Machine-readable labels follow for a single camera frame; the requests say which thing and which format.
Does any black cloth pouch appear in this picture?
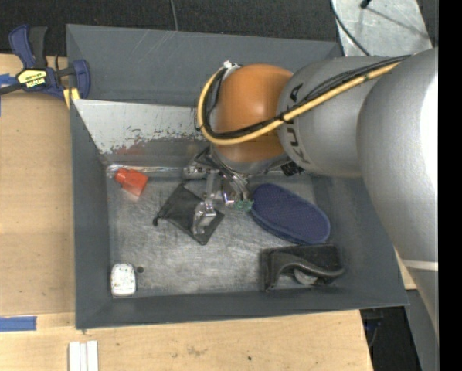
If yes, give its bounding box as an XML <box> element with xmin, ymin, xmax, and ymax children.
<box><xmin>152</xmin><ymin>182</ymin><xmax>226</xmax><ymax>247</ymax></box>

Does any grey metal bin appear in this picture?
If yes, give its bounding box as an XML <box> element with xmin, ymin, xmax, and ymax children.
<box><xmin>65</xmin><ymin>23</ymin><xmax>410</xmax><ymax>330</ymax></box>

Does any blue oval sponge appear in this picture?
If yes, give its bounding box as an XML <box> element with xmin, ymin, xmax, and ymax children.
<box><xmin>249</xmin><ymin>182</ymin><xmax>331</xmax><ymax>246</ymax></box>

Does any clear bottle with red cap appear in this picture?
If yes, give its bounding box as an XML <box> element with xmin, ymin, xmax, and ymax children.
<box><xmin>106</xmin><ymin>163</ymin><xmax>185</xmax><ymax>199</ymax></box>

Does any small white box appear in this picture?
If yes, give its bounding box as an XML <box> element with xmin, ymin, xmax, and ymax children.
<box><xmin>110</xmin><ymin>262</ymin><xmax>137</xmax><ymax>298</ymax></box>

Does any pale wood board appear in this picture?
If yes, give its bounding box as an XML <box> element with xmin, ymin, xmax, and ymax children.
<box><xmin>0</xmin><ymin>90</ymin><xmax>77</xmax><ymax>317</ymax></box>

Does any black cylinder on white bracket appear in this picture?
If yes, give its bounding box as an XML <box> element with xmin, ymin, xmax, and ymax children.
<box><xmin>280</xmin><ymin>160</ymin><xmax>305</xmax><ymax>178</ymax></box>

